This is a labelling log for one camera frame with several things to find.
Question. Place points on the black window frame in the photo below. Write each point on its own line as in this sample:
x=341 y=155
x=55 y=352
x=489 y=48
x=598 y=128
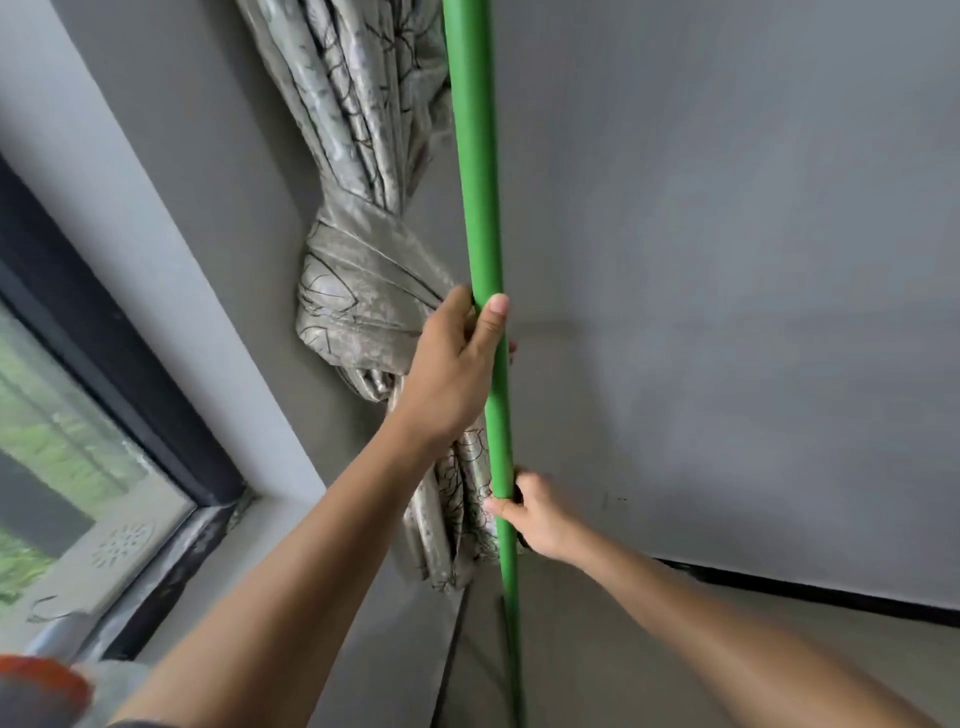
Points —
x=105 y=360

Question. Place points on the person's right thumb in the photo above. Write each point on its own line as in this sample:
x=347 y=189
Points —
x=501 y=508

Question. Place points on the person's left thumb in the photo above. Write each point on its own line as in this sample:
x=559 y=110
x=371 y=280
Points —
x=488 y=325

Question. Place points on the person's right forearm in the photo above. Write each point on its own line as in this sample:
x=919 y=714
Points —
x=720 y=645

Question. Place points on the person's left forearm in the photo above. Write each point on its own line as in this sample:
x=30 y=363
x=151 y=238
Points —
x=262 y=592

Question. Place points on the knotted patterned grey curtain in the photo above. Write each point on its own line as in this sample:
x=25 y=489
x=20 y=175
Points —
x=367 y=247

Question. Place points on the person's left hand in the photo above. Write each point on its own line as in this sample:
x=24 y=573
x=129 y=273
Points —
x=442 y=367

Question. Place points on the person's right hand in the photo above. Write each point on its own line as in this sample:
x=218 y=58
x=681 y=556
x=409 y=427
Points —
x=544 y=517

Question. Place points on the orange and grey object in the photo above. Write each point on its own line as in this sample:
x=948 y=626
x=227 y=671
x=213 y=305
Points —
x=41 y=694

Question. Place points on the black baseboard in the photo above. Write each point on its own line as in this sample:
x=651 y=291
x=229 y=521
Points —
x=810 y=589

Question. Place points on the green pole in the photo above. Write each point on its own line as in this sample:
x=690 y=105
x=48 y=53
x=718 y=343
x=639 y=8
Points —
x=487 y=315

